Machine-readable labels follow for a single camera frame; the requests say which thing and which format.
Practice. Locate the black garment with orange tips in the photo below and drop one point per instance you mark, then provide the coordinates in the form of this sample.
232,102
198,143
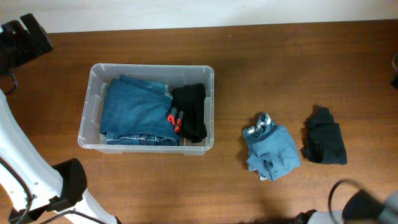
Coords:
187,112

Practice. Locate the dark blue jeans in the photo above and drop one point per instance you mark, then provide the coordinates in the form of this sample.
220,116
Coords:
135,113

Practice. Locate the clear plastic storage bin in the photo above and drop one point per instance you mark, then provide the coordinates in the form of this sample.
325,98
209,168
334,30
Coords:
174,76

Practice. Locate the blue denim shirt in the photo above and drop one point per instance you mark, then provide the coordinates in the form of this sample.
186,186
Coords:
272,150

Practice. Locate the dark navy garment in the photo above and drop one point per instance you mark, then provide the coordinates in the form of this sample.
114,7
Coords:
324,142

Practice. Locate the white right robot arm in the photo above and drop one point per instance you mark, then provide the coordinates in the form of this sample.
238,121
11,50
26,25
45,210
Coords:
362,207

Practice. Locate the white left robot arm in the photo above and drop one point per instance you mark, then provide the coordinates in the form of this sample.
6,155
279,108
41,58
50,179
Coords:
33,185

